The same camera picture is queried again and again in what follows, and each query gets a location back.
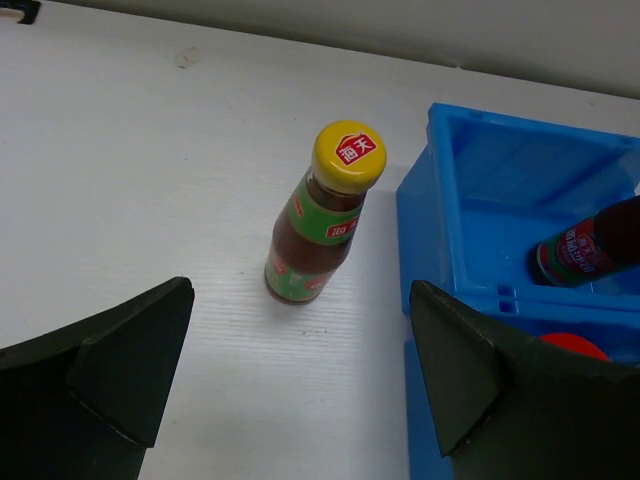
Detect tall sauce bottle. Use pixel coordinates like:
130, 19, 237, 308
264, 120, 387, 304
526, 196, 639, 288

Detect blue three-compartment plastic bin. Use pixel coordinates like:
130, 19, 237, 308
396, 104, 639, 479

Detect red-lid sauce jar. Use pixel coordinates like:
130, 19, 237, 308
540, 332, 611, 362

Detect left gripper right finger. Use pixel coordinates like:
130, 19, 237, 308
409, 280, 639, 479

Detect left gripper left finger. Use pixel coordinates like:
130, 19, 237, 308
1, 277, 194, 479

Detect left black corner label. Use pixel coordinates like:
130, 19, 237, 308
0, 0, 42, 25

